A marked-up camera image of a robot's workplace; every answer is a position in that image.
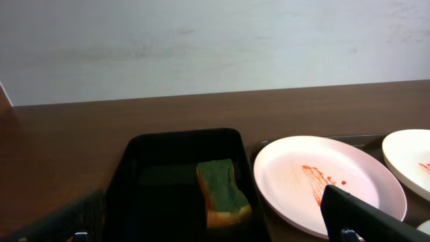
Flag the black rectangular sponge tray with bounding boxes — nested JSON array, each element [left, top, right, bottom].
[[103, 128, 271, 241]]

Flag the brown serving tray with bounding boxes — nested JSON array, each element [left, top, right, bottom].
[[261, 134, 429, 242]]

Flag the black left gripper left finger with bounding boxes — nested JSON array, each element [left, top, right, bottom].
[[1, 190, 105, 242]]

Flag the white plate with sauce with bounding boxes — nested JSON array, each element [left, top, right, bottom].
[[382, 129, 429, 200]]

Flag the pink plate with sauce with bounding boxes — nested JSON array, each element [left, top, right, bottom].
[[253, 136, 407, 239]]

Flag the green and yellow sponge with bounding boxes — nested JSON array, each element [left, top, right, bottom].
[[196, 159, 253, 228]]

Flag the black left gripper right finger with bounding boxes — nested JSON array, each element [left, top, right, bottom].
[[320, 185, 429, 242]]

